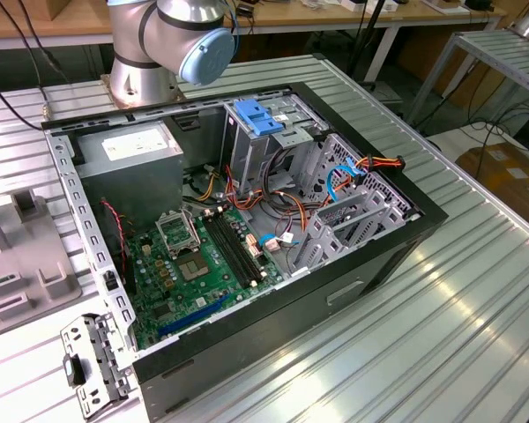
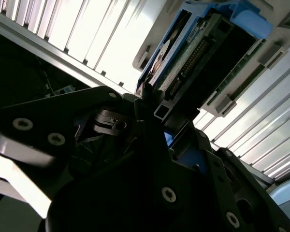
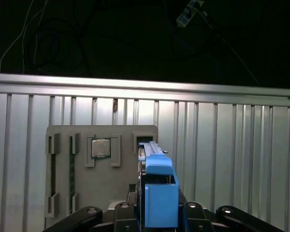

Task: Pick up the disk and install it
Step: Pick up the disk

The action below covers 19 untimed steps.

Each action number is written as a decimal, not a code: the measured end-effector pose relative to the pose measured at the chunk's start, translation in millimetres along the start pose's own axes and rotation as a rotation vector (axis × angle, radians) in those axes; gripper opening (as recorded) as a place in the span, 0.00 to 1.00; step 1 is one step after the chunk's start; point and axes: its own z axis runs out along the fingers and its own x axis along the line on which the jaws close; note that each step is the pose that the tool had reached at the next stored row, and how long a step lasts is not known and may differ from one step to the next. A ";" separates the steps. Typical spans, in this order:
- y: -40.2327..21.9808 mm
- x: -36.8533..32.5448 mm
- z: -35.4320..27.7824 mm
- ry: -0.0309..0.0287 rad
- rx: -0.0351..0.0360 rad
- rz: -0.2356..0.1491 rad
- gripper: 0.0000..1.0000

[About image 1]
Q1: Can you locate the blue data wire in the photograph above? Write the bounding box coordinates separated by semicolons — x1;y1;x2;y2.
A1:
324;157;365;206

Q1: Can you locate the red orange power wire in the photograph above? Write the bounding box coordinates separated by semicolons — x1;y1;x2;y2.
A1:
354;153;406;177

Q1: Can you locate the grey metal disk bay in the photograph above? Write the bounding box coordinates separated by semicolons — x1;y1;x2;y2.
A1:
290;134;424;278

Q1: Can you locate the black RAM slot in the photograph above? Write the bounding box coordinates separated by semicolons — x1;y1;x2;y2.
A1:
215;211;264;284
205;214;256;290
210;213;259;286
220;210;268;281

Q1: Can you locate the grey metal drive cage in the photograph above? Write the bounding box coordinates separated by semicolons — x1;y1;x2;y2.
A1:
222;94;330;195

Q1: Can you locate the metal socket cover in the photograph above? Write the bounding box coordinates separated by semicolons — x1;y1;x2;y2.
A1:
154;209;203;260

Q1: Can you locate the green motherboard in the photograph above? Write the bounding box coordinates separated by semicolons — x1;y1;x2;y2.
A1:
125;206;286;352

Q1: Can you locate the blue plastic drive latch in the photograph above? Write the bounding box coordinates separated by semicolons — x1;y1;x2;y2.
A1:
235;99;284;137

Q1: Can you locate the black open PC case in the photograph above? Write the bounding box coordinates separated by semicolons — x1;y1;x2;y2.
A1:
41;81;450;422

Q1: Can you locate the blue expansion slot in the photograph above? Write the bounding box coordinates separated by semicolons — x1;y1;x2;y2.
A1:
157;293;230;340

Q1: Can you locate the grey power supply unit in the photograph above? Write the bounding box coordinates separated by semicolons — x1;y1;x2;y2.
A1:
72;121;185;230

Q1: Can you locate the wooden desk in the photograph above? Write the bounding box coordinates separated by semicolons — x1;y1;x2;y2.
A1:
0;0;508;52

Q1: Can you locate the black tripod stand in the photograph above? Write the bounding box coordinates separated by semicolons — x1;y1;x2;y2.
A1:
346;0;391;85

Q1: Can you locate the grey parts rack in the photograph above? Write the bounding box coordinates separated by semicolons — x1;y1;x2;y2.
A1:
0;189;86;343

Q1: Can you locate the brown cardboard floor box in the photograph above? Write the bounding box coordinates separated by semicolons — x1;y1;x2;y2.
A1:
454;141;529;221

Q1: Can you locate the black plastic latch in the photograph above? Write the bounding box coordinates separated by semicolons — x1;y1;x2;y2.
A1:
63;355;88;389

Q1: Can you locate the metal slat side table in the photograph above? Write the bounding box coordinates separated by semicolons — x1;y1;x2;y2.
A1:
407;29;529;129

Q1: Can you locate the small brown cardboard box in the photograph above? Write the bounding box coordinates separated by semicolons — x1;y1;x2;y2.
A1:
46;0;71;21

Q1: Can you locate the white connector blue wire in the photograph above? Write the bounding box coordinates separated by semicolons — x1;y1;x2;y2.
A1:
258;233;299;253

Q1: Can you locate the orange black wire bundle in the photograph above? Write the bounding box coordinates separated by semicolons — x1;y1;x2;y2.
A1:
222;162;318;234

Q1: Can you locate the yellow orange wire bundle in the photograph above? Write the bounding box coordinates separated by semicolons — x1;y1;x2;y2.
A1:
197;169;225;203

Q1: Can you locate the metal rear slot bracket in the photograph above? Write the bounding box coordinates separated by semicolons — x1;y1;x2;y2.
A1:
59;312;138;420

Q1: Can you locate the thin cable metal plug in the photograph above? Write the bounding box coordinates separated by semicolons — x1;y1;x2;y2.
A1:
0;0;54;122

